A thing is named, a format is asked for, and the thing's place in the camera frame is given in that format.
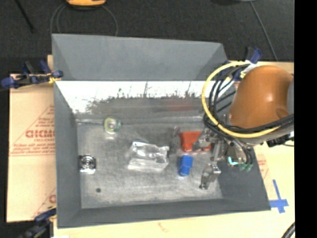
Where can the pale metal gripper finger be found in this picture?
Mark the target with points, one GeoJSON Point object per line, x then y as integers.
{"type": "Point", "coordinates": [205, 139]}
{"type": "Point", "coordinates": [210, 173]}

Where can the red-orange block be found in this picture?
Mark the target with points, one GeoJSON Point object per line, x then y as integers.
{"type": "Point", "coordinates": [188, 140]}

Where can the blue cylinder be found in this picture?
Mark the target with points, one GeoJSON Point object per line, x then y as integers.
{"type": "Point", "coordinates": [185, 165]}

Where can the clear plastic packet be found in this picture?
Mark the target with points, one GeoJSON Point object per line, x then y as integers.
{"type": "Point", "coordinates": [148, 156]}

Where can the grey metal bin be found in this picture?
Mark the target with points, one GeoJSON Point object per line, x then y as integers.
{"type": "Point", "coordinates": [138, 61]}

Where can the brown cardboard board, red print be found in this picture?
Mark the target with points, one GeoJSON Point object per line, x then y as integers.
{"type": "Point", "coordinates": [29, 113]}

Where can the black cylinder on white bracket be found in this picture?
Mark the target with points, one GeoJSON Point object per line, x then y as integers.
{"type": "Point", "coordinates": [278, 140]}

